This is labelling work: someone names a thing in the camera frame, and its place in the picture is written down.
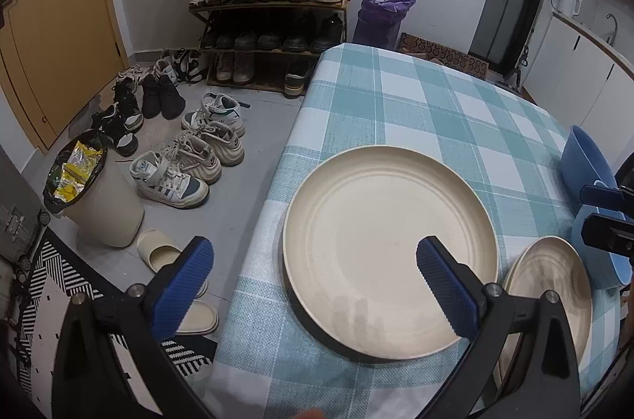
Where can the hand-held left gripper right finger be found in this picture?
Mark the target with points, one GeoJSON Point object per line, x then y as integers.
{"type": "Point", "coordinates": [446, 290]}

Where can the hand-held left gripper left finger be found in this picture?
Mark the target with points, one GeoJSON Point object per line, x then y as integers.
{"type": "Point", "coordinates": [183, 285]}

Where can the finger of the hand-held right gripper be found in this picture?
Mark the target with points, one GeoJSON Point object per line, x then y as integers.
{"type": "Point", "coordinates": [607, 196]}
{"type": "Point", "coordinates": [609, 233]}

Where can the blue bowl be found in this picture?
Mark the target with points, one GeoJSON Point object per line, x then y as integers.
{"type": "Point", "coordinates": [587, 161]}
{"type": "Point", "coordinates": [602, 268]}

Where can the cream plate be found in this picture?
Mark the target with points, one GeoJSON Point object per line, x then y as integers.
{"type": "Point", "coordinates": [376, 225]}
{"type": "Point", "coordinates": [545, 280]}

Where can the cream slide slipper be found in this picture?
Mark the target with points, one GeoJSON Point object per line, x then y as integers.
{"type": "Point", "coordinates": [203, 317]}
{"type": "Point", "coordinates": [158, 250]}

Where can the beige trash bin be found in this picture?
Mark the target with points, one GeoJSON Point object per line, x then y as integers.
{"type": "Point", "coordinates": [109, 211]}

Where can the scattered group of sneakers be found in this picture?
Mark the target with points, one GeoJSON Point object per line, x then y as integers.
{"type": "Point", "coordinates": [198, 156]}

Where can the white kitchen counter cabinet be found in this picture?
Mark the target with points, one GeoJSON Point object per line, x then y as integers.
{"type": "Point", "coordinates": [569, 67]}

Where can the black white patterned rug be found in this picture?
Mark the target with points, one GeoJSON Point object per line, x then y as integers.
{"type": "Point", "coordinates": [44, 295]}

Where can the grey stick vacuum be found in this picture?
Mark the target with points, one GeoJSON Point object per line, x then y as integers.
{"type": "Point", "coordinates": [515, 77]}

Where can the pile of yellow snack wrappers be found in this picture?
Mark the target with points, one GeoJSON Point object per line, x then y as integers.
{"type": "Point", "coordinates": [77, 171]}

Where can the metal faucet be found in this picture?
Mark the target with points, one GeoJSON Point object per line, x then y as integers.
{"type": "Point", "coordinates": [615, 27]}

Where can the teal checkered tablecloth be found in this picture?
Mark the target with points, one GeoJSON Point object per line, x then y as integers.
{"type": "Point", "coordinates": [421, 112]}

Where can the white electric kettle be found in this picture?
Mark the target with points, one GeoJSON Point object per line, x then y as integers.
{"type": "Point", "coordinates": [568, 3]}

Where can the patterned cardboard box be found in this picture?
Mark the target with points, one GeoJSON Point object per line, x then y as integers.
{"type": "Point", "coordinates": [446, 55]}

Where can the grey black single sneaker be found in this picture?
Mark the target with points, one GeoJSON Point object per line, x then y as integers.
{"type": "Point", "coordinates": [297, 79]}

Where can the purple plastic bag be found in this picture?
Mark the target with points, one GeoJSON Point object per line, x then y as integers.
{"type": "Point", "coordinates": [376, 22]}

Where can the wooden door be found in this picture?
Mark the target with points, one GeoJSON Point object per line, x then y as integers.
{"type": "Point", "coordinates": [59, 27]}

